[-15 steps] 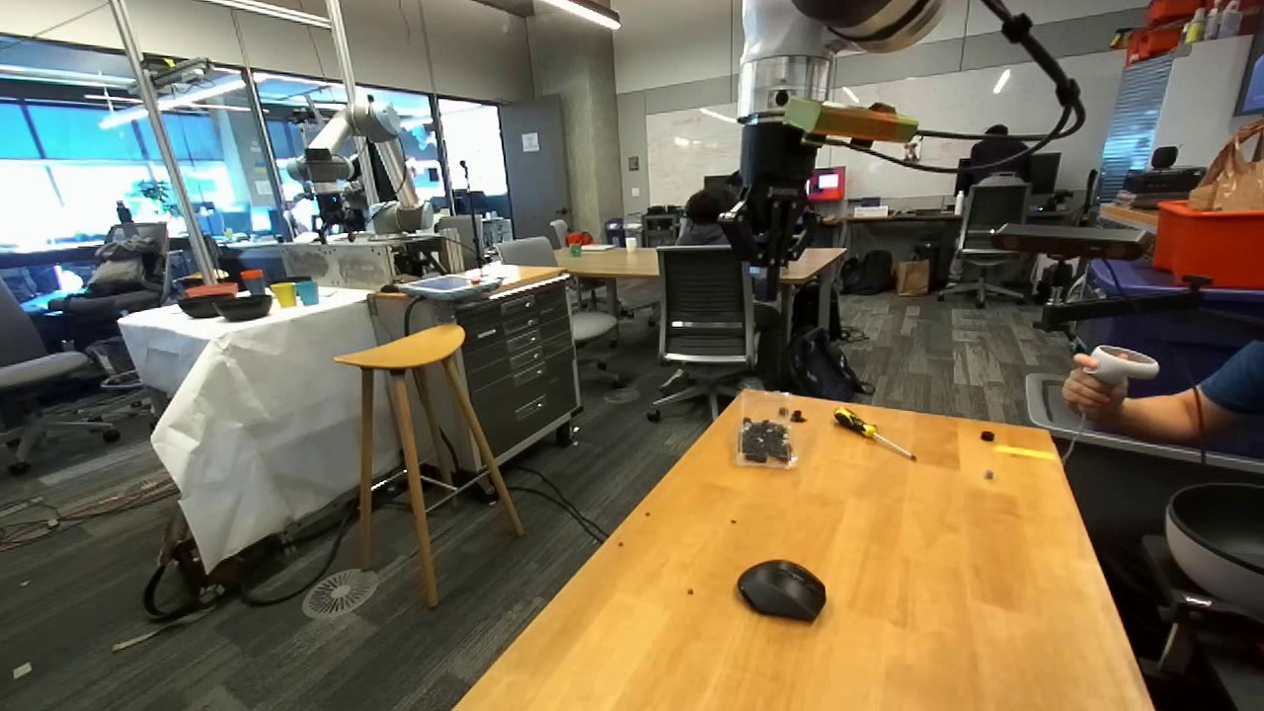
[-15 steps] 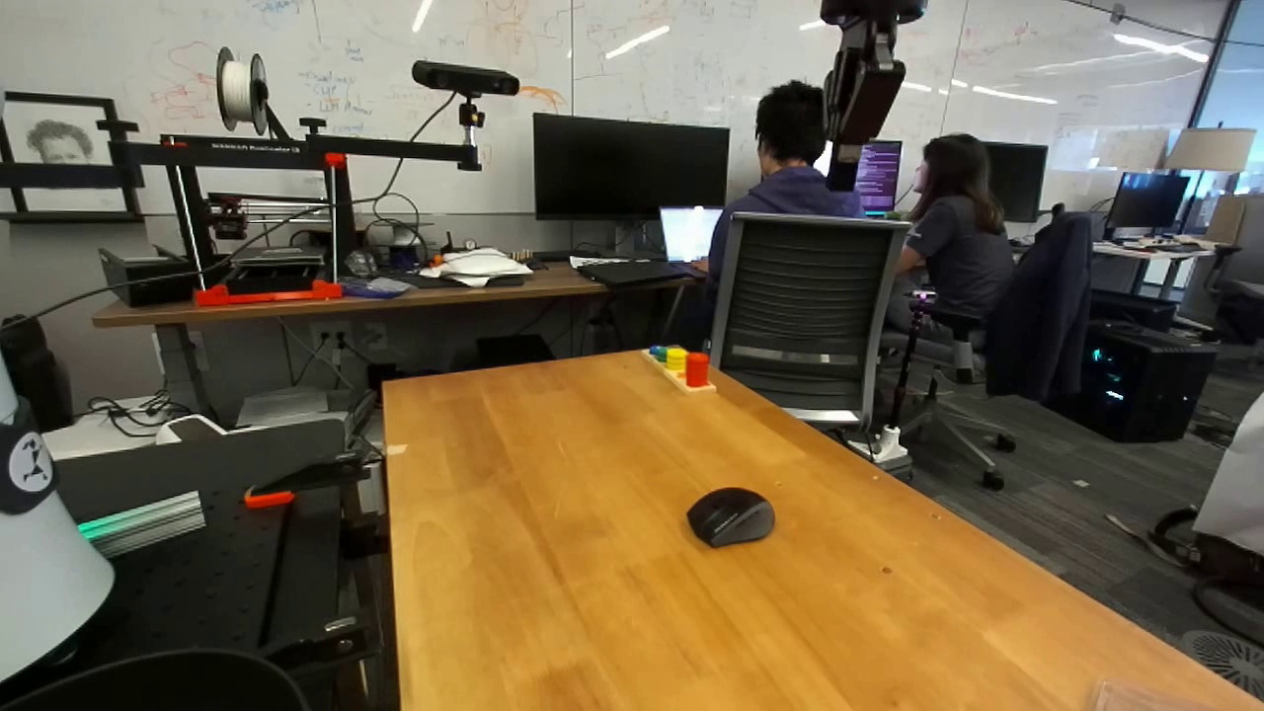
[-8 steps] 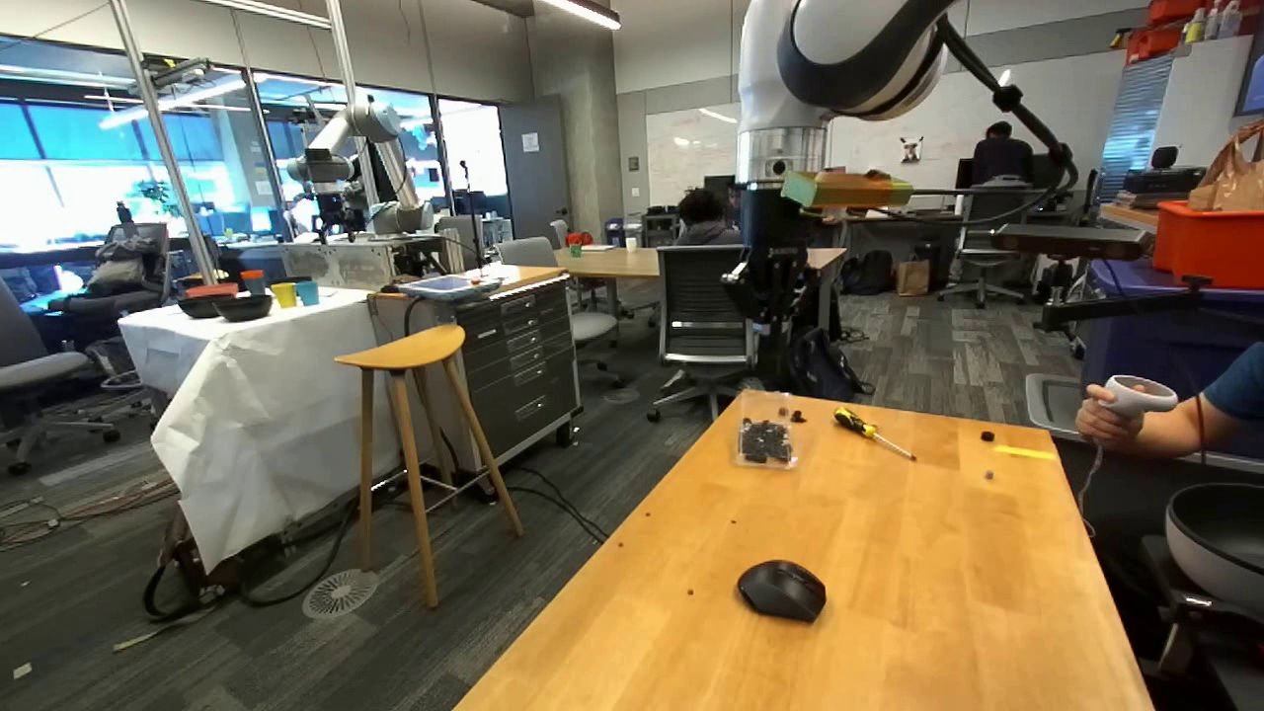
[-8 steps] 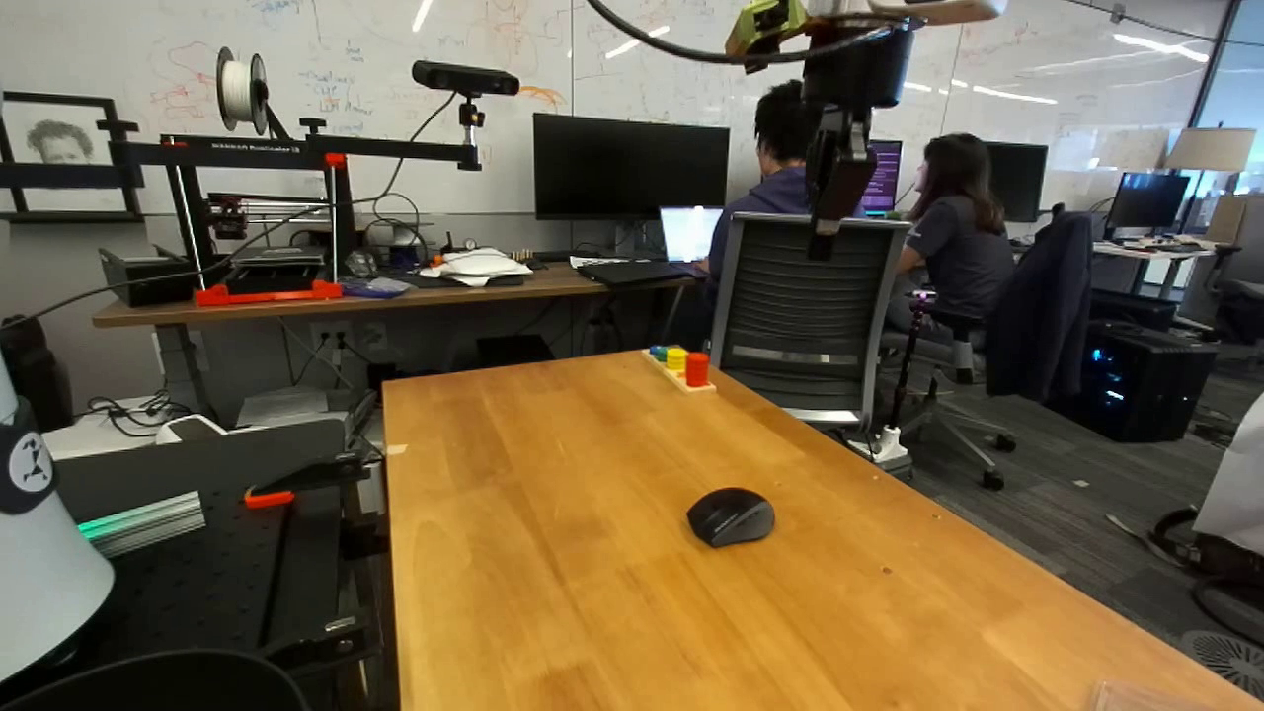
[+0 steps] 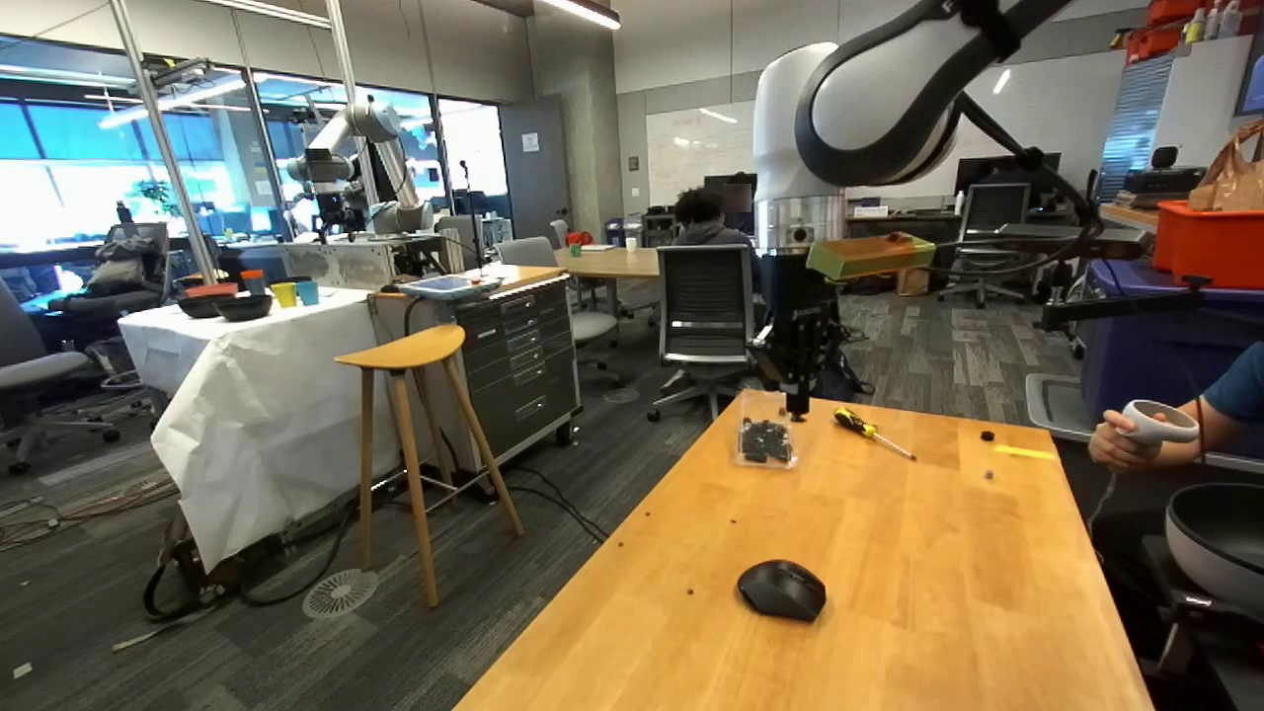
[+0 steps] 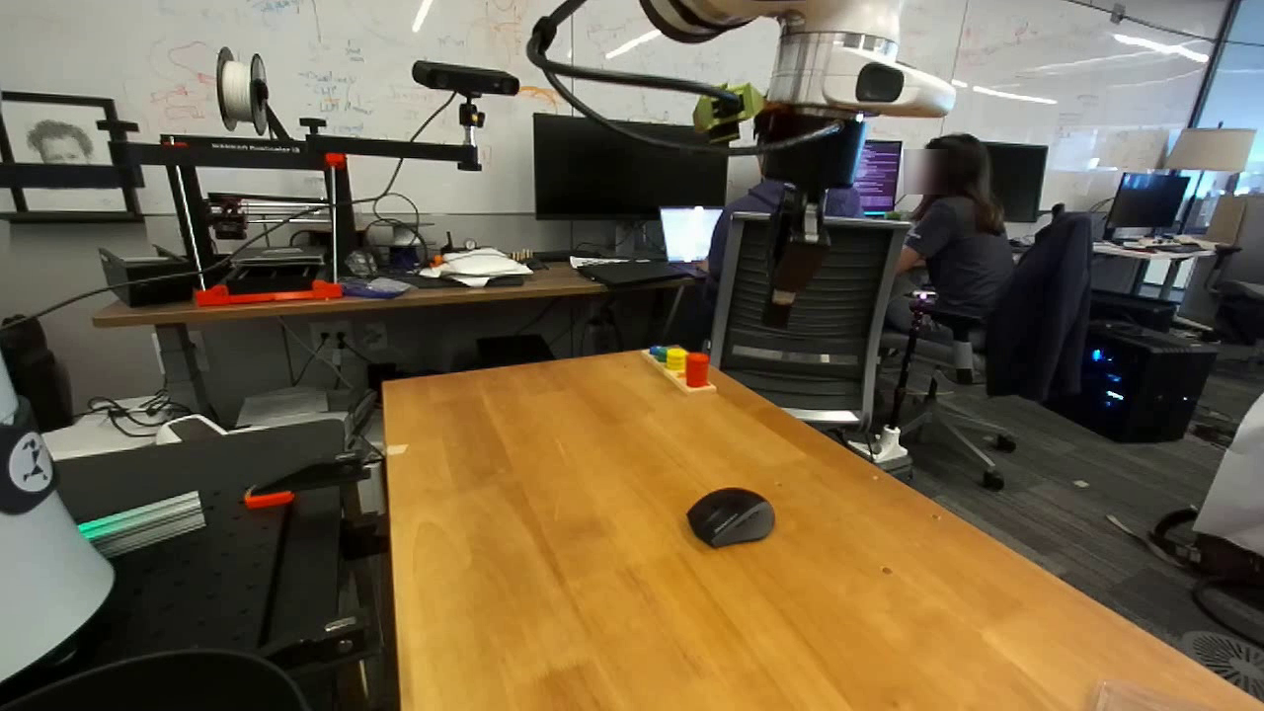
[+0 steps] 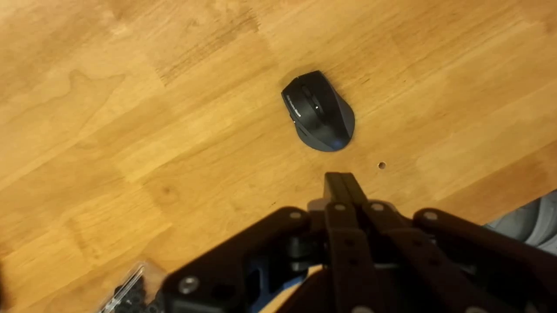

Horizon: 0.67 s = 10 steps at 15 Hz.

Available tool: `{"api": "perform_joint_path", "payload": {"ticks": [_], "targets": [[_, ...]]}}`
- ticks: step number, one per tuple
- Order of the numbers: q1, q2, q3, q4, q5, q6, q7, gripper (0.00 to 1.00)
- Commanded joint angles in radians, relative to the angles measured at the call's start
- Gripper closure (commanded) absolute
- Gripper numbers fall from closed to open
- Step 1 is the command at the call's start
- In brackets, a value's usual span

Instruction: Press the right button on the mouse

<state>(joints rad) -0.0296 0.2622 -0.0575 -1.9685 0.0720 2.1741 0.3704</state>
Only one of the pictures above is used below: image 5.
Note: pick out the grey drawer cabinet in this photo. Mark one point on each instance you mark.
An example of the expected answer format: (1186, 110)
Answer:
(518, 362)

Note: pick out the person's hand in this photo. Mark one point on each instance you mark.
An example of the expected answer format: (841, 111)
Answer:
(1115, 448)

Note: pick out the yellow tape strip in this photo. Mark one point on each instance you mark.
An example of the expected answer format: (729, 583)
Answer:
(1026, 451)

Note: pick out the table with white cloth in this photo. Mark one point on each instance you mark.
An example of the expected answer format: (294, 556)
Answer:
(263, 397)

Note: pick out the black office chair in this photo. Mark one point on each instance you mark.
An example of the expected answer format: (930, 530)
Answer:
(40, 371)

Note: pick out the black bowl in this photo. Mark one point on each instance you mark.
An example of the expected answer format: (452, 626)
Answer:
(248, 312)

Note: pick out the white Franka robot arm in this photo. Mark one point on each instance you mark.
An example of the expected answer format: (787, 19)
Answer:
(871, 105)

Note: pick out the teal cup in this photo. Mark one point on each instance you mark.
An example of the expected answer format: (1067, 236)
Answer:
(309, 294)

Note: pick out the wooden office desk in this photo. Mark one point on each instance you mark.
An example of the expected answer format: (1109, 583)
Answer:
(614, 263)

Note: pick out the white handheld controller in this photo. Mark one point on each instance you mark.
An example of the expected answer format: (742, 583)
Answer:
(1166, 422)

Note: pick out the light grey office chair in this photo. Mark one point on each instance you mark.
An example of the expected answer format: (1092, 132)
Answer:
(535, 255)

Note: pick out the person's forearm blue sleeve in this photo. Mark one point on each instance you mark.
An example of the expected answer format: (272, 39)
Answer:
(1227, 402)

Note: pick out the wooden bar stool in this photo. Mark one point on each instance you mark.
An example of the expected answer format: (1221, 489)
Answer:
(409, 397)

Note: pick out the grey mesh office chair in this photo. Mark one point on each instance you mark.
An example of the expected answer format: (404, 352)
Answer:
(704, 318)

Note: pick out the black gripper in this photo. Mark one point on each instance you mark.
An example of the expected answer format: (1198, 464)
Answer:
(795, 312)

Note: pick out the brown paper bag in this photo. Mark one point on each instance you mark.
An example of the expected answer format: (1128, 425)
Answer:
(1232, 171)

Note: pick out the yellow cup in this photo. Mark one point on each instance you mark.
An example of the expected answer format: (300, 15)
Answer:
(288, 297)

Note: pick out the seated person dark hair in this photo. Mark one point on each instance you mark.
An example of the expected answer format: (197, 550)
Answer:
(704, 218)

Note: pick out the wall whiteboard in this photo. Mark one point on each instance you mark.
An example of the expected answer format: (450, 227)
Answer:
(699, 144)

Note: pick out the blue storage bin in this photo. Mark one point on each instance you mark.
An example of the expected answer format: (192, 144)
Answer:
(1158, 358)

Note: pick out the orange plastic bin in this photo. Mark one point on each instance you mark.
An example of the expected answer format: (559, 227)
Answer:
(1208, 244)

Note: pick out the black computer mouse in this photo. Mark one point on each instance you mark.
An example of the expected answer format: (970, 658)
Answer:
(782, 589)

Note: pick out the red black tray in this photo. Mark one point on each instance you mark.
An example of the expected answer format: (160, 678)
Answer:
(207, 301)

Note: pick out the clear bag of black screws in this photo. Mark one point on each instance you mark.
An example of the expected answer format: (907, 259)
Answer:
(767, 443)

